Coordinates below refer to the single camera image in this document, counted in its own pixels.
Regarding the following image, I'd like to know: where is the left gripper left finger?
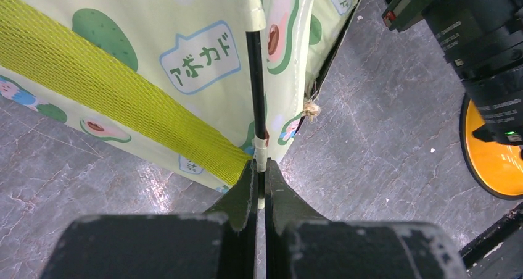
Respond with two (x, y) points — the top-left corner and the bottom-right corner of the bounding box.
(41, 160), (258, 278)

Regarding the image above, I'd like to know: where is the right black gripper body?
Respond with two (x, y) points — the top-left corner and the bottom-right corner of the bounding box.
(382, 0), (522, 146)

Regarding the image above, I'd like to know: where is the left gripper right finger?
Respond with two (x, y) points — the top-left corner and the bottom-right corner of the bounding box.
(265, 160), (467, 278)

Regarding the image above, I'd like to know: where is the green avocado pet tent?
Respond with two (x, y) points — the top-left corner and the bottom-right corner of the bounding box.
(1, 0), (360, 192)

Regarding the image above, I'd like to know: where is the orange pet bowl stand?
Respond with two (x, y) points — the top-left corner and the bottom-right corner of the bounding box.
(459, 96), (522, 201)

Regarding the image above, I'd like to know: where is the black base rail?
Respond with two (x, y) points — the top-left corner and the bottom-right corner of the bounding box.
(459, 203), (522, 278)

